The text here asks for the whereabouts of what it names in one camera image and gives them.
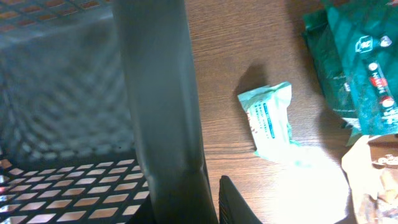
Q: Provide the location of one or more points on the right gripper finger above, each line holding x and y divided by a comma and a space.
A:
233, 208

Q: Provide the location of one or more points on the light green wipes packet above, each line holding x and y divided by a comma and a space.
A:
266, 109

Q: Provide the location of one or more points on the beige Pantree snack bag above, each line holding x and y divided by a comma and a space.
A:
371, 169

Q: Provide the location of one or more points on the grey plastic shopping basket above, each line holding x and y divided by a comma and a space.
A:
100, 121

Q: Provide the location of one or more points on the green Nescafe coffee bag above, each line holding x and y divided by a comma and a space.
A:
354, 51

